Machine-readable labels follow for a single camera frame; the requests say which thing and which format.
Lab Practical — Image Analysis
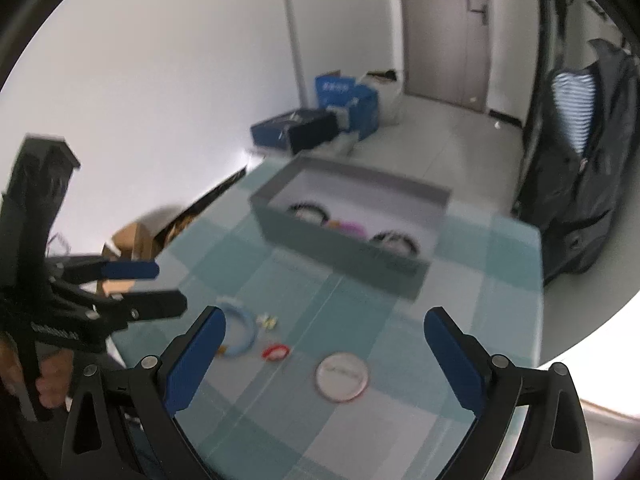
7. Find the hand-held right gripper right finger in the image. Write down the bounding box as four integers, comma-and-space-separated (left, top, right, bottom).
423, 306, 596, 480

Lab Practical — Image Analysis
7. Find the blue white striped shirt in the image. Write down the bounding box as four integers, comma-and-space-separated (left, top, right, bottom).
552, 71, 598, 156

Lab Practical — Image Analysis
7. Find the teal plaid tablecloth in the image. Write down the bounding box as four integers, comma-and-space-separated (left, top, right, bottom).
110, 155, 546, 480

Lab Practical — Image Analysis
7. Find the brown cardboard box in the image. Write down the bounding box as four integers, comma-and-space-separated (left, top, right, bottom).
102, 222, 166, 296

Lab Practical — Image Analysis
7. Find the person's left hand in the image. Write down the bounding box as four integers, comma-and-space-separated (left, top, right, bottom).
36, 350, 76, 408

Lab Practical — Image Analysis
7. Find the purple ring bracelet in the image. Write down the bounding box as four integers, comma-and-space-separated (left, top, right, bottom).
327, 217, 368, 238

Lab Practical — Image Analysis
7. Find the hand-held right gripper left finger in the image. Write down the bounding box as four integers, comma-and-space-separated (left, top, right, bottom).
62, 305, 228, 480

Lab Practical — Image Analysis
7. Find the blue carton box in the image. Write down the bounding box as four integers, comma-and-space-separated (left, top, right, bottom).
315, 72, 381, 136

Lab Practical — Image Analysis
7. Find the light blue ring bracelet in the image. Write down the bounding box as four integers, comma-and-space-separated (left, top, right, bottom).
215, 297, 258, 361

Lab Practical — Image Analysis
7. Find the grey door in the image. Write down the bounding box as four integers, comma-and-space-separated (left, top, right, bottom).
400, 0, 493, 111

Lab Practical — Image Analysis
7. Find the dark red spiral hair tie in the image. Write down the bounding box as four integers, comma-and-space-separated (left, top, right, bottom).
287, 202, 331, 226

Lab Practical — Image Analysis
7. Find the black backpack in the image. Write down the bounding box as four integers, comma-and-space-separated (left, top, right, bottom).
512, 37, 640, 286

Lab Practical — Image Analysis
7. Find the black spiral hair tie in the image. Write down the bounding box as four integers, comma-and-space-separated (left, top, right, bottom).
370, 230, 420, 258

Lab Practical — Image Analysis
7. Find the grey cardboard box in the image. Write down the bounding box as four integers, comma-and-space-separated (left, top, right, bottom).
248, 154, 453, 302

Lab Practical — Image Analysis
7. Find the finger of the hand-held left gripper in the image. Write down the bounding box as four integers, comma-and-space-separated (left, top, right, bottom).
47, 255, 161, 283
55, 280, 188, 333

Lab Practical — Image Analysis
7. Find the dark blue shoe box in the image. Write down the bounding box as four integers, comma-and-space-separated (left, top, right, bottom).
251, 109, 341, 153

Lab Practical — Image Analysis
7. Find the white round badge red rim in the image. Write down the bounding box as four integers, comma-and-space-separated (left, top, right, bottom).
315, 352, 371, 403

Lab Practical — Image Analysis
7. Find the clear plastic bag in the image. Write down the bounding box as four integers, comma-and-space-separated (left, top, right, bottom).
320, 130, 362, 157

